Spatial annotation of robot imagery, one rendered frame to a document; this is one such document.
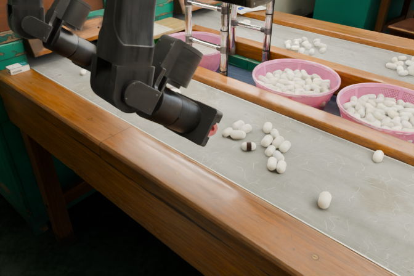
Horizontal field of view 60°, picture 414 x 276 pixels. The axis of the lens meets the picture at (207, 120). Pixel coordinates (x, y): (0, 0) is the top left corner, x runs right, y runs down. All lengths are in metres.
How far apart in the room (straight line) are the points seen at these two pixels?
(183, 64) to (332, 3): 3.26
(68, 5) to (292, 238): 0.64
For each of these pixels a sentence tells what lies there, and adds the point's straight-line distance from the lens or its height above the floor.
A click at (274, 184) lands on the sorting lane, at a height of 0.74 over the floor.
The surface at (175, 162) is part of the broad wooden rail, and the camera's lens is 0.76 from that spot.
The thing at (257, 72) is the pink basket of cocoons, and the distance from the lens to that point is 1.19.
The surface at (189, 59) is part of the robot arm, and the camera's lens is 0.53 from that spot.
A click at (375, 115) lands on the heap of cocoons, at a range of 1.07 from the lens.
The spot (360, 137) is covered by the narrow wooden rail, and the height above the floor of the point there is 0.76.
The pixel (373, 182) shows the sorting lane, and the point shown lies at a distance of 0.82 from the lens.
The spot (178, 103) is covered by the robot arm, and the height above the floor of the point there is 0.97.
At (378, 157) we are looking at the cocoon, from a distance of 0.87.
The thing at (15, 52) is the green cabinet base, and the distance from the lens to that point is 1.35.
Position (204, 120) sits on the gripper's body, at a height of 0.92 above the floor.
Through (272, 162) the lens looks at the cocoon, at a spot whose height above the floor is 0.76.
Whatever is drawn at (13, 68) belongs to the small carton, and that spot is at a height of 0.78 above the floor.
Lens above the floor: 1.24
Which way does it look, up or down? 32 degrees down
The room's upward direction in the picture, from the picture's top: straight up
